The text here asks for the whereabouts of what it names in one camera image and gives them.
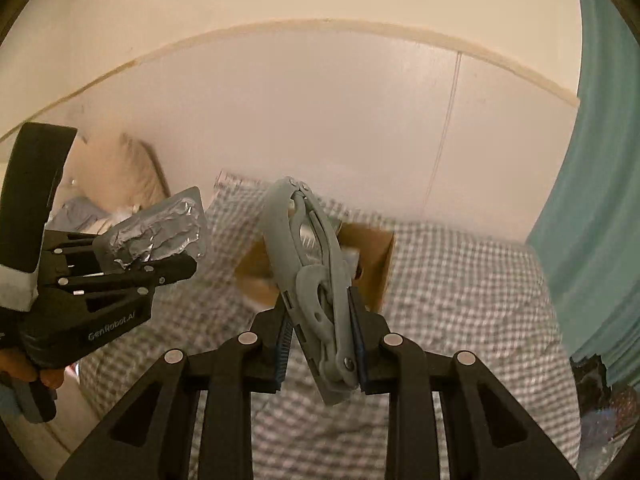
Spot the silver blister pack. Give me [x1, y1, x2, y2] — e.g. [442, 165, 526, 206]
[92, 186, 211, 275]

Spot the clear plastic bag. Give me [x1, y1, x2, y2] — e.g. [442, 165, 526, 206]
[580, 400, 636, 461]

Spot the person's left hand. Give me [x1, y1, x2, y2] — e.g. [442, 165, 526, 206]
[0, 351, 63, 392]

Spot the floral pillow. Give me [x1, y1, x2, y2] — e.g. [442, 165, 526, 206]
[214, 169, 266, 197]

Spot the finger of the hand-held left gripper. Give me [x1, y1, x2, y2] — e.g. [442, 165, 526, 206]
[50, 254, 197, 312]
[42, 230, 111, 287]

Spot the cardboard box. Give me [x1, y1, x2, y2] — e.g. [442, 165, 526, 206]
[234, 220, 396, 313]

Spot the green curtain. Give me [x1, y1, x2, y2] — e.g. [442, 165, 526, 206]
[525, 0, 640, 361]

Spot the grey folding multitool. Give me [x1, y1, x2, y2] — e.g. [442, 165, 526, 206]
[260, 176, 362, 406]

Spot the green checked blanket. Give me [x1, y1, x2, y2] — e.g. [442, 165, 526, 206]
[80, 190, 583, 480]

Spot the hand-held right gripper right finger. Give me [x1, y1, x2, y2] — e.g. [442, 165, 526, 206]
[346, 285, 581, 480]

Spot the light blue cloth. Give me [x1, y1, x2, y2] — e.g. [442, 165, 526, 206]
[50, 196, 113, 233]

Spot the beige pillow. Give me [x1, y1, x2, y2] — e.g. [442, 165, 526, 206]
[60, 132, 171, 211]

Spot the black plastic bag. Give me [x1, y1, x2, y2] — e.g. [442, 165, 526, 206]
[570, 352, 611, 406]

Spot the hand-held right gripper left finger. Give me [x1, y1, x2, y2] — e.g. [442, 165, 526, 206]
[55, 292, 293, 480]

